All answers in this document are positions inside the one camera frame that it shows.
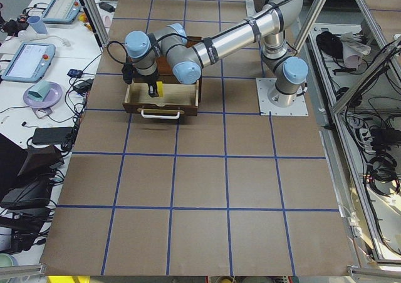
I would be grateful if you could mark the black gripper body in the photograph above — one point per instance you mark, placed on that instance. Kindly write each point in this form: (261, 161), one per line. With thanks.
(150, 79)

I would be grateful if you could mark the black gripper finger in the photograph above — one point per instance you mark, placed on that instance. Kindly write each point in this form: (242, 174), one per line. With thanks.
(153, 90)

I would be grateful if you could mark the yellow wooden block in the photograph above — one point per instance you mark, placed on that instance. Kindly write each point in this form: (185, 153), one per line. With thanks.
(160, 88)

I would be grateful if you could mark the light wooden drawer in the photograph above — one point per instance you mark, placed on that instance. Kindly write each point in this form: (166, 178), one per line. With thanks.
(177, 96)

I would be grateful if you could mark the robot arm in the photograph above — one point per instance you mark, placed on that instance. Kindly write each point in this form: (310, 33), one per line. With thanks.
(267, 25)

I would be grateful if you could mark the pink paper cup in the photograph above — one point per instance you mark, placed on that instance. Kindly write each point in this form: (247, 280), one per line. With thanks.
(106, 20)

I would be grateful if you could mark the small blue black device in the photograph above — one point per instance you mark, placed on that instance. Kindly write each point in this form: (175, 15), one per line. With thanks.
(75, 73)

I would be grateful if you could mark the black power adapter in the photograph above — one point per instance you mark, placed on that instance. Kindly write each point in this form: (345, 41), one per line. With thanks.
(106, 7)

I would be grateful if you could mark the lilac plate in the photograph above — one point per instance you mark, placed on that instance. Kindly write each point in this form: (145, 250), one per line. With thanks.
(52, 98)

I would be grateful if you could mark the far teach pendant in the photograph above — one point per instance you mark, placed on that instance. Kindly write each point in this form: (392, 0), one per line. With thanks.
(61, 11)

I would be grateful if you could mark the teach pendant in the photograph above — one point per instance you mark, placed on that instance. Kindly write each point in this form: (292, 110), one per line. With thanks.
(61, 11)
(30, 63)

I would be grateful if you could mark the teal cup on plate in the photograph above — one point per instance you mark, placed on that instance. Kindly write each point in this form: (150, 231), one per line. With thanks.
(40, 90)

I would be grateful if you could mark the near teach pendant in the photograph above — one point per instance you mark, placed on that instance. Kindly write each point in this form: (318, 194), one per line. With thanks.
(30, 63)

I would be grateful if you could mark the blue plastic cup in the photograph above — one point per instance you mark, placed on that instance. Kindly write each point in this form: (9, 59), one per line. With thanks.
(37, 24)

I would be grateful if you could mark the white drawer handle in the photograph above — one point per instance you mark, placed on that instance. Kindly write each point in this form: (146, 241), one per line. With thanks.
(160, 114)

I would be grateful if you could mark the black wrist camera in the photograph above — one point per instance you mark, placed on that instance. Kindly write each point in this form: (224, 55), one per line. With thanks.
(128, 73)

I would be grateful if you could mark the aluminium frame post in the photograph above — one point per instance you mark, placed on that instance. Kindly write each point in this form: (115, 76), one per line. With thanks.
(95, 20)

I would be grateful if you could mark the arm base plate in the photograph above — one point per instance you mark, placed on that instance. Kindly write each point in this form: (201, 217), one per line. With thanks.
(274, 103)

